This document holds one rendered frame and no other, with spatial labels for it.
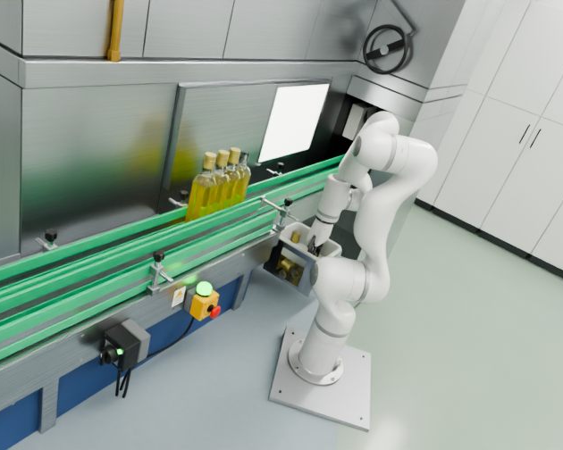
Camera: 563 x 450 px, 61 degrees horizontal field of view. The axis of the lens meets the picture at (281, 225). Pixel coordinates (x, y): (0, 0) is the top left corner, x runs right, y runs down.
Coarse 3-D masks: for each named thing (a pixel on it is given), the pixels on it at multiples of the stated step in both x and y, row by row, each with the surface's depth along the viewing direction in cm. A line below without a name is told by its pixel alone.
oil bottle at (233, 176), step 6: (228, 174) 154; (234, 174) 155; (234, 180) 156; (228, 186) 155; (234, 186) 157; (228, 192) 156; (234, 192) 159; (228, 198) 158; (234, 198) 161; (228, 204) 160
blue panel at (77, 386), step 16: (224, 288) 164; (224, 304) 170; (176, 320) 147; (208, 320) 165; (160, 336) 144; (176, 336) 152; (80, 368) 119; (96, 368) 125; (112, 368) 131; (64, 384) 117; (80, 384) 123; (96, 384) 128; (32, 400) 110; (64, 400) 120; (80, 400) 126; (0, 416) 104; (16, 416) 108; (32, 416) 113; (0, 432) 107; (16, 432) 111; (32, 432) 116; (0, 448) 109
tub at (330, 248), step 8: (296, 224) 190; (304, 224) 191; (288, 232) 187; (304, 232) 191; (288, 240) 177; (304, 240) 191; (328, 240) 186; (296, 248) 175; (304, 248) 189; (328, 248) 186; (336, 248) 184; (312, 256) 172; (320, 256) 187; (328, 256) 174
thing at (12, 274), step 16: (336, 160) 234; (288, 176) 200; (304, 176) 214; (256, 192) 185; (144, 224) 139; (160, 224) 145; (176, 224) 152; (80, 240) 123; (96, 240) 126; (112, 240) 131; (128, 240) 137; (32, 256) 113; (48, 256) 116; (64, 256) 120; (80, 256) 125; (0, 272) 107; (16, 272) 110; (32, 272) 114; (48, 272) 118; (0, 288) 109
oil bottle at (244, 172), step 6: (240, 168) 159; (246, 168) 160; (240, 174) 158; (246, 174) 160; (240, 180) 159; (246, 180) 162; (240, 186) 160; (246, 186) 163; (240, 192) 162; (240, 198) 164; (234, 204) 163
